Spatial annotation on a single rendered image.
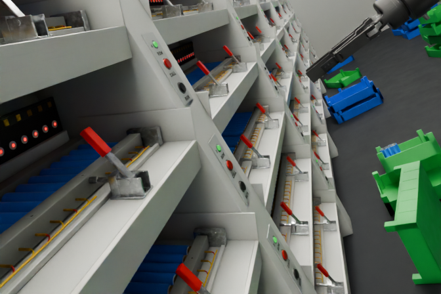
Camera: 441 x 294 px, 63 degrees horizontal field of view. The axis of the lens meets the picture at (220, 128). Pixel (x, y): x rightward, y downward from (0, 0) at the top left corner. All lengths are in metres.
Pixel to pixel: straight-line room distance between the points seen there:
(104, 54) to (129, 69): 0.08
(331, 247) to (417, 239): 0.24
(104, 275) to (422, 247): 0.90
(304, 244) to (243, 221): 0.32
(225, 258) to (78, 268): 0.29
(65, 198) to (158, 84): 0.22
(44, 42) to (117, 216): 0.18
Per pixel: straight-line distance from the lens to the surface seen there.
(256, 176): 0.80
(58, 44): 0.41
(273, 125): 1.08
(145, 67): 0.54
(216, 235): 0.59
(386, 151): 1.69
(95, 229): 0.37
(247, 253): 0.58
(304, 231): 0.91
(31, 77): 0.38
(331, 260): 1.12
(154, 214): 0.41
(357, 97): 2.46
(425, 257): 1.12
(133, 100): 0.56
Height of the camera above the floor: 0.81
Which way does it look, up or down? 11 degrees down
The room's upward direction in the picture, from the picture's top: 31 degrees counter-clockwise
